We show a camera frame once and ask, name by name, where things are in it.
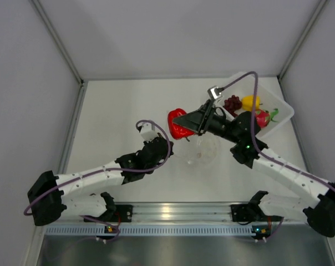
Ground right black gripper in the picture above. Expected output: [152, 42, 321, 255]
[172, 99, 242, 144]

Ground clear zip top bag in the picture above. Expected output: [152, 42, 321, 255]
[175, 134, 220, 165]

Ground purple fake grapes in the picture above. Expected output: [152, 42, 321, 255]
[224, 95, 242, 117]

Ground yellow fake bell pepper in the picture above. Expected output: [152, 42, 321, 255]
[241, 95, 261, 111]

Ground red fake strawberry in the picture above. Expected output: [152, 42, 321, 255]
[255, 109, 279, 129]

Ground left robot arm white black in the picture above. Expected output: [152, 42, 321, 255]
[24, 136, 174, 226]

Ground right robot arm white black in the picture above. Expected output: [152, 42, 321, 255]
[172, 100, 335, 238]

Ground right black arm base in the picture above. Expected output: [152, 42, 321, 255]
[230, 204, 256, 223]

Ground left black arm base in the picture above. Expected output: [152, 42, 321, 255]
[89, 204, 133, 223]

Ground white plastic basket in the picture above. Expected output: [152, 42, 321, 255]
[215, 75, 295, 140]

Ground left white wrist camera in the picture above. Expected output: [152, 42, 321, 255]
[138, 122, 158, 142]

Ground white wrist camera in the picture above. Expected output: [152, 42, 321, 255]
[138, 122, 158, 142]
[207, 86, 224, 101]

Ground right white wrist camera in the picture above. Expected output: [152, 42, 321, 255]
[207, 86, 224, 101]

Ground aluminium mounting rail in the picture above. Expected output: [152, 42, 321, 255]
[25, 197, 291, 226]

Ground white slotted cable duct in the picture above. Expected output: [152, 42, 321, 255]
[45, 224, 261, 237]

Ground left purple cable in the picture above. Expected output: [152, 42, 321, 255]
[23, 119, 172, 217]

